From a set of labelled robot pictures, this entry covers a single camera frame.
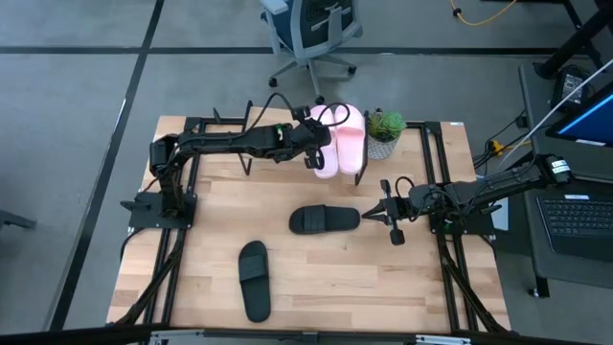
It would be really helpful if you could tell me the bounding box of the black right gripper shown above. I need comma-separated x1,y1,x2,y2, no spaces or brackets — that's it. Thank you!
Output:
361,179,433,247

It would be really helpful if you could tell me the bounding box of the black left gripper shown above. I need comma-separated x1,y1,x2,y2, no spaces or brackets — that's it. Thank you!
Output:
291,105,334,170

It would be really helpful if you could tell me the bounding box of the pink slide sandal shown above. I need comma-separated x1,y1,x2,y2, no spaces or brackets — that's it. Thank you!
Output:
308,103,342,180
333,103,368,175

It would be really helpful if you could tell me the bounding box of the black slide sandal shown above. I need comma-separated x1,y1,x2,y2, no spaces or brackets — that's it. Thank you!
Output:
238,240,272,324
287,203,362,236

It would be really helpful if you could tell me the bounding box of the green plant in patterned pot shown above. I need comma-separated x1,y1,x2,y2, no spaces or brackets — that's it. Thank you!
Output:
366,109,408,161

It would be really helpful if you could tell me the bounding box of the grey office chair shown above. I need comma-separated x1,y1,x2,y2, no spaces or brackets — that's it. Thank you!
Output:
260,0,364,107

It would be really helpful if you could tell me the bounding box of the black crossbar with silver brackets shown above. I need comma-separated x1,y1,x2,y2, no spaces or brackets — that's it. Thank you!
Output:
0,324,613,345

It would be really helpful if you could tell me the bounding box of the black side desk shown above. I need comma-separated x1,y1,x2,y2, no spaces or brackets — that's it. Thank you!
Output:
481,59,613,299

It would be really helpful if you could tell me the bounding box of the black laptop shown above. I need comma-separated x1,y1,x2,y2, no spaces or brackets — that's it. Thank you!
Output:
534,193,613,264

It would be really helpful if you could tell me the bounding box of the black power adapter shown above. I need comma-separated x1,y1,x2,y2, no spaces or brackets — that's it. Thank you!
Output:
550,65,598,110

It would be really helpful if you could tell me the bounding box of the monitor with blue screen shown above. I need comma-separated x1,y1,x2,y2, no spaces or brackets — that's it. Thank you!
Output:
545,79,613,149

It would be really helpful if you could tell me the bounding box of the black table leg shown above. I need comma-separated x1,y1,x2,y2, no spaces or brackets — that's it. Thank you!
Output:
534,0,613,81

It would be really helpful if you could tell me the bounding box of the dark grey furniture foot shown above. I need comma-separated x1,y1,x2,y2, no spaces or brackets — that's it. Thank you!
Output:
0,209,37,232

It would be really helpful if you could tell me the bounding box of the wooden shelf with black frame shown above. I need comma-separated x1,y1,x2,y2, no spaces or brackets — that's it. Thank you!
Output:
231,99,369,187

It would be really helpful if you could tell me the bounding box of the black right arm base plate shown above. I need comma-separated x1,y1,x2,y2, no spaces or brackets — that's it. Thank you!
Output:
427,210,497,236

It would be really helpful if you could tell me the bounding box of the black aluminium rig frame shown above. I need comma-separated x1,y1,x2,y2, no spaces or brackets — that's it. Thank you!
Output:
107,107,512,334

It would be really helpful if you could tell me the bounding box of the black cable bundle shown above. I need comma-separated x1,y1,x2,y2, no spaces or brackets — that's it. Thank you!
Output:
114,228,187,327
438,234,510,334

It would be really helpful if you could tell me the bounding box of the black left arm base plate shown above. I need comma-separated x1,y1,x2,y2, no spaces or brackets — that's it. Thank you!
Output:
119,191,198,230

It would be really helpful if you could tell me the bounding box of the white cable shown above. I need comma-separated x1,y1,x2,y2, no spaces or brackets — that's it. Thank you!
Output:
500,57,613,164

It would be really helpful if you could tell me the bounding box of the yellow floor cable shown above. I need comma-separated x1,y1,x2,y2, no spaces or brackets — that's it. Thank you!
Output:
447,0,519,28

